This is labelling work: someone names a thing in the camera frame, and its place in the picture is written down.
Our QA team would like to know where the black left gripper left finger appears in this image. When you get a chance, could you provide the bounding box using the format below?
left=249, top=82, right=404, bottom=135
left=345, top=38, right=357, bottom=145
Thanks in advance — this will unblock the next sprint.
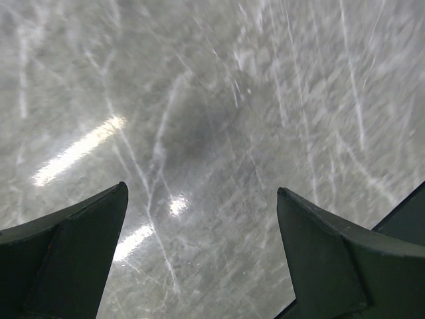
left=1, top=182, right=128, bottom=318

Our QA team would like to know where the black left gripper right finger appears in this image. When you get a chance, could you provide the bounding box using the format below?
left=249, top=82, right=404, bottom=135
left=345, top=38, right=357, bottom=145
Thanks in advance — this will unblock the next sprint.
left=277, top=187, right=424, bottom=318

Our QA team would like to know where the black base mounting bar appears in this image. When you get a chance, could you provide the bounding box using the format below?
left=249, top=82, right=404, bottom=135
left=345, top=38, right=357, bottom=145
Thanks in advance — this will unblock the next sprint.
left=372, top=182, right=425, bottom=246

